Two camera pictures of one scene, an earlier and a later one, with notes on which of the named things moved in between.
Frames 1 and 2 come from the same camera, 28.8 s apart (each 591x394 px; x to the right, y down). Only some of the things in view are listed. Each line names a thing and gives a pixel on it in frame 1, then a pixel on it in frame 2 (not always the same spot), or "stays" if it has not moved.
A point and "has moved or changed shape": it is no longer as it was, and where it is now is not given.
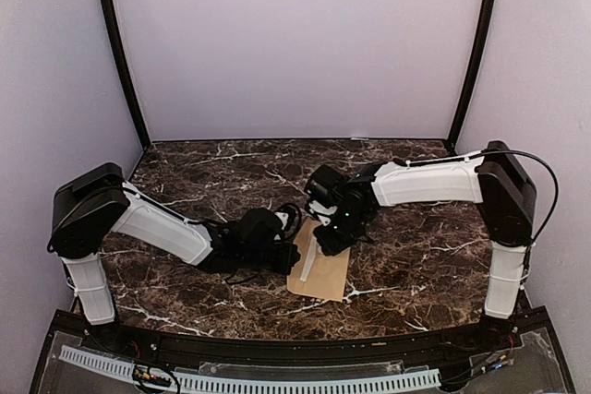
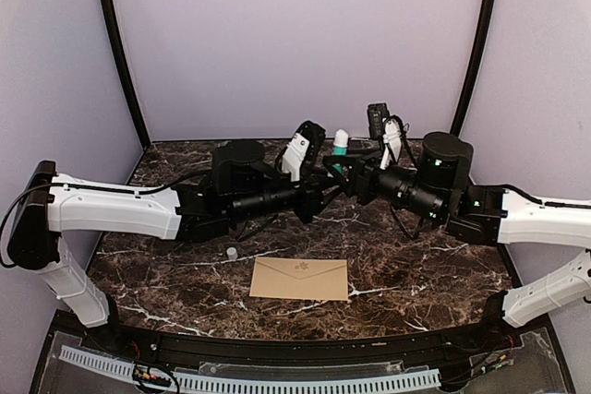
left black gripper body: x=255 y=259 to x=307 y=209
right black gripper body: x=343 y=235 to x=367 y=190
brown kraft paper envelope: x=327 y=273 has moved or changed shape
